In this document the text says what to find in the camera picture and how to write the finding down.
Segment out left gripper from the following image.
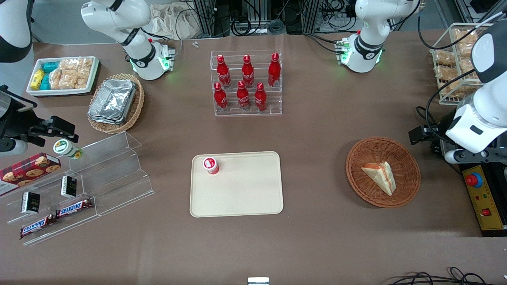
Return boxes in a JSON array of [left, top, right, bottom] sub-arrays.
[[409, 125, 507, 165]]

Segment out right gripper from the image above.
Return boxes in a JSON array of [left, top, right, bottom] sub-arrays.
[[0, 115, 80, 156]]

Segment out white rectangular snack tray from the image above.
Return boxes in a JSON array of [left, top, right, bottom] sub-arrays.
[[27, 56, 99, 97]]

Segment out wrapped triangle sandwich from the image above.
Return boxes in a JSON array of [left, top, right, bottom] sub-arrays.
[[361, 161, 396, 196]]

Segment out brown round wicker basket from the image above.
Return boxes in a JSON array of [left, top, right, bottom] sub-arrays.
[[346, 137, 421, 208]]

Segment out tan oval wicker basket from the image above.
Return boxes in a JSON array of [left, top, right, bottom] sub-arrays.
[[87, 73, 145, 134]]

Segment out beige plastic tray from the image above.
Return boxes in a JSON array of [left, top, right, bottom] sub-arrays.
[[190, 151, 284, 218]]

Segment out green lid yogurt cup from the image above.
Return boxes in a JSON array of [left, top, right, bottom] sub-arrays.
[[53, 139, 83, 160]]

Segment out red plaid cookie box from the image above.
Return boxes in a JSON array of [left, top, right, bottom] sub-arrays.
[[0, 153, 62, 197]]

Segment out clear bag rice crackers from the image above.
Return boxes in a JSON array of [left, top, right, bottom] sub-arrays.
[[50, 70, 78, 90], [77, 57, 94, 89], [59, 58, 80, 72]]

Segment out yellow snack packet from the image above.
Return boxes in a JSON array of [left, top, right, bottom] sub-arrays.
[[30, 69, 46, 90]]

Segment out wrapped bread pack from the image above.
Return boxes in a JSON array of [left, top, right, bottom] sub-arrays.
[[434, 49, 457, 67], [454, 28, 480, 57], [456, 59, 477, 80], [436, 66, 457, 80], [440, 81, 477, 99]]

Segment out small black box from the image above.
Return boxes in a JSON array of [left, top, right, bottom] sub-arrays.
[[21, 192, 41, 215], [61, 176, 78, 198]]

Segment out stacked aluminium foil trays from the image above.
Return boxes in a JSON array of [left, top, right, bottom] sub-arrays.
[[88, 79, 137, 125]]

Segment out clear acrylic stepped shelf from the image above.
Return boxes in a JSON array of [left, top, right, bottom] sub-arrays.
[[0, 131, 155, 246]]

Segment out snickers chocolate bar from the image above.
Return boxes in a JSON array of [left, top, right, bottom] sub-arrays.
[[20, 214, 57, 239], [55, 197, 93, 219]]

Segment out yellow emergency stop box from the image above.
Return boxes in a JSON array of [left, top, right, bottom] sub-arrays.
[[459, 163, 507, 237]]

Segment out clear acrylic bottle rack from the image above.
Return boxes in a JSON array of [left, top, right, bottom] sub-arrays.
[[210, 50, 283, 117]]

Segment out crumpled clear plastic bag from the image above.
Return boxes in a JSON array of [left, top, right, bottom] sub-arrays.
[[149, 3, 202, 40]]

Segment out red cola bottle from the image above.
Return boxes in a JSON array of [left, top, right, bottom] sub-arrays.
[[217, 55, 232, 88], [254, 82, 267, 112], [214, 82, 229, 112], [242, 55, 255, 88], [237, 81, 250, 111], [268, 53, 281, 87]]

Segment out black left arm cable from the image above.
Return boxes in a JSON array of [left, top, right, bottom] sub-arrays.
[[415, 0, 494, 144]]

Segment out white wire basket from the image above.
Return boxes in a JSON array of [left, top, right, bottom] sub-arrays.
[[430, 23, 496, 106]]

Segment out black floor cables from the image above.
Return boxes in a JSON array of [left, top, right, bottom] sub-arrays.
[[390, 267, 497, 285]]

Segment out black left base cable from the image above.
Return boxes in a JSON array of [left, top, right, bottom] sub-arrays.
[[304, 33, 345, 55]]

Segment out black base cable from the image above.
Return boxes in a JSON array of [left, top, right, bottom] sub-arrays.
[[141, 8, 187, 62], [304, 33, 345, 55]]

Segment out black right base cable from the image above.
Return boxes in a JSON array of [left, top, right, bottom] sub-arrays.
[[141, 8, 187, 62]]

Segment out aluminium frame rack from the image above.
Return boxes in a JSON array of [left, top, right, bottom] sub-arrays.
[[192, 0, 357, 37]]

